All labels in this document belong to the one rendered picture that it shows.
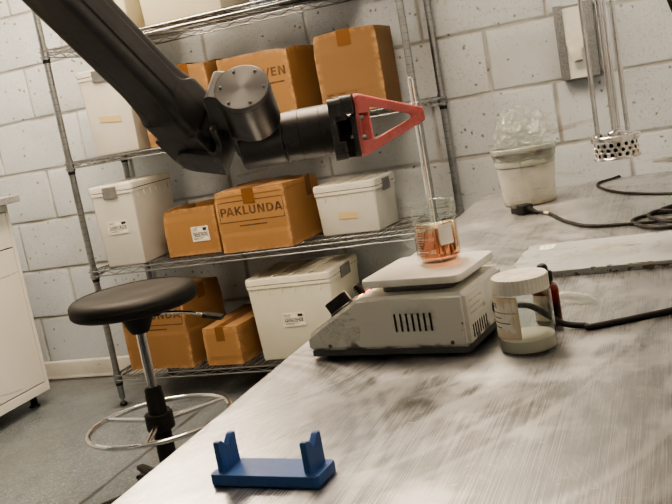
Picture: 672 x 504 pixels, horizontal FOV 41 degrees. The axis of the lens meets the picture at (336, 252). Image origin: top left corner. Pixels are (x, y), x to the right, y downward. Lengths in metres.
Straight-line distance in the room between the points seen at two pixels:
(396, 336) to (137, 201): 2.62
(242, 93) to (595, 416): 0.46
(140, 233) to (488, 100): 1.40
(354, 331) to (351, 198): 2.24
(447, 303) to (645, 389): 0.24
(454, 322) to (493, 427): 0.22
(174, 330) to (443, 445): 2.88
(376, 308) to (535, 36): 2.46
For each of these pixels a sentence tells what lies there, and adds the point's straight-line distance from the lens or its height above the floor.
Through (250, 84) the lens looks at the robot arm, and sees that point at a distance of 0.94.
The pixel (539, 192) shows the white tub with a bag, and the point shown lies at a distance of 1.96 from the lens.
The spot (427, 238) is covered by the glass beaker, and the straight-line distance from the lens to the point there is 1.01.
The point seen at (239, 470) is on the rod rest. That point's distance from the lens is 0.76.
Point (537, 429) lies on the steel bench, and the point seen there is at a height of 0.75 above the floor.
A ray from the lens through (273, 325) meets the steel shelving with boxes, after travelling 3.39.
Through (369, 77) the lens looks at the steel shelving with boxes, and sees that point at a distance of 3.15.
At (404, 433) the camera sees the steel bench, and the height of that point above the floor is 0.75.
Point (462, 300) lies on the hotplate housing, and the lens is 0.96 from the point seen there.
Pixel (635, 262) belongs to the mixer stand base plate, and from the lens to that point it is 1.26.
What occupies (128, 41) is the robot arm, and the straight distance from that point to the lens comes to 0.93.
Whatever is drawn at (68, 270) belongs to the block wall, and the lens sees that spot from 4.31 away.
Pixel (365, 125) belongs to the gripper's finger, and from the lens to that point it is 0.99.
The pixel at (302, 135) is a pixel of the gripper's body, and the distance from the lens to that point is 0.98.
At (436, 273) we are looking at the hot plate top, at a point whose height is 0.84.
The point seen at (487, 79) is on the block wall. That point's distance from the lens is 3.41.
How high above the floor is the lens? 1.04
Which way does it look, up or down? 9 degrees down
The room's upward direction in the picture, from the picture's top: 10 degrees counter-clockwise
